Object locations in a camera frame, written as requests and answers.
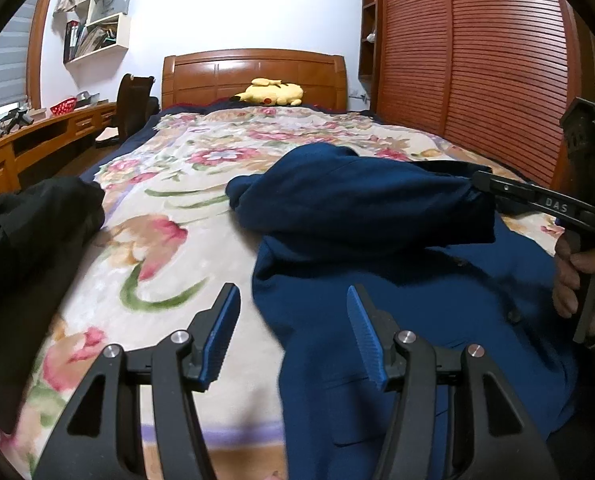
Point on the red dotted bowl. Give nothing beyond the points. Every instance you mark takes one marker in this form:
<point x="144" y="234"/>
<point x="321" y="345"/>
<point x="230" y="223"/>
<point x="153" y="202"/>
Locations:
<point x="63" y="107"/>

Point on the wooden bed headboard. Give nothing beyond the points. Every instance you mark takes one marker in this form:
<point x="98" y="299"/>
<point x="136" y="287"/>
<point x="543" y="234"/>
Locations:
<point x="212" y="72"/>

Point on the black cloth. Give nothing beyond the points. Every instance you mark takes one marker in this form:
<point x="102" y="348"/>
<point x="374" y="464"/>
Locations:
<point x="22" y="260"/>

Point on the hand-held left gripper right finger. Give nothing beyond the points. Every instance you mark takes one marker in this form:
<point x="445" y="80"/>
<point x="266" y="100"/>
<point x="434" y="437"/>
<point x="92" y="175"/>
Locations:
<point x="370" y="345"/>

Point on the wall socket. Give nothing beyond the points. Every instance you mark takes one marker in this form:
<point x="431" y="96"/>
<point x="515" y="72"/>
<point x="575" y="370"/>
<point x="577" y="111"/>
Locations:
<point x="357" y="94"/>

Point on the wooden desk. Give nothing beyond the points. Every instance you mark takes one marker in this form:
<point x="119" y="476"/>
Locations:
<point x="37" y="135"/>

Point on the floral blanket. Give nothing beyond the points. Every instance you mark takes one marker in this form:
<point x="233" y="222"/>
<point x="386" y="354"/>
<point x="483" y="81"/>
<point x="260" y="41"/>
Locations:
<point x="177" y="210"/>

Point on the wooden window frame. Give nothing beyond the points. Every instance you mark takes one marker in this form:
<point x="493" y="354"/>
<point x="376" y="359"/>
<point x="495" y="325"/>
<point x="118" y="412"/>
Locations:
<point x="37" y="50"/>

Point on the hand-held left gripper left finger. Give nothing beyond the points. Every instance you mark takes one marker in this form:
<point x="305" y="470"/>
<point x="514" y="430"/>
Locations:
<point x="222" y="340"/>

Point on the wooden louvered wardrobe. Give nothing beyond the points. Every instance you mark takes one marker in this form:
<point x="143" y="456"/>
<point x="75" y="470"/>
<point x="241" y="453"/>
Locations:
<point x="477" y="60"/>

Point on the person's right hand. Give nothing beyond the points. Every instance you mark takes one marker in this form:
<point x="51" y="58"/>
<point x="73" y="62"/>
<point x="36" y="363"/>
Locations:
<point x="565" y="285"/>

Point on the black gadget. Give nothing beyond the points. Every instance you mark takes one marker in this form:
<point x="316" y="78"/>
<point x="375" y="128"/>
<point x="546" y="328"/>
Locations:
<point x="15" y="119"/>

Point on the dark blue coat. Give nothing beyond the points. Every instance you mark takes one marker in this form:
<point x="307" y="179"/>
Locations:
<point x="377" y="210"/>

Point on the wooden open shelf unit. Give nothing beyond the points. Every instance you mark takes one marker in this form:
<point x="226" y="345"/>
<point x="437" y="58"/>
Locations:
<point x="367" y="15"/>

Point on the small grey box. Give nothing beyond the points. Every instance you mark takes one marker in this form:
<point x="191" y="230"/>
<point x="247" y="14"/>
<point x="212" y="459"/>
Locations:
<point x="86" y="98"/>

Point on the dark brown chair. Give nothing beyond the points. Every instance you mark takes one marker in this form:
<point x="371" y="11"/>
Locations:
<point x="130" y="105"/>

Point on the grey window blind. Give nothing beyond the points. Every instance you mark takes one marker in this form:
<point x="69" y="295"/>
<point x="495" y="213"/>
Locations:
<point x="5" y="65"/>

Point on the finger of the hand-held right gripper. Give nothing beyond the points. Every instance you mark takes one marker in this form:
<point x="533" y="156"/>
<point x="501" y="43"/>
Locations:
<point x="527" y="195"/>

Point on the white wall shelf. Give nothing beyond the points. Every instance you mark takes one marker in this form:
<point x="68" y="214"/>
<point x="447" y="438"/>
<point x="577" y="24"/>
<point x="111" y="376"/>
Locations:
<point x="102" y="25"/>

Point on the yellow plush toy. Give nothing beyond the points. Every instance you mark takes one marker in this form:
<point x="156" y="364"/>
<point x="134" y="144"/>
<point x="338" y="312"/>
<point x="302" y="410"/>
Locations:
<point x="272" y="92"/>

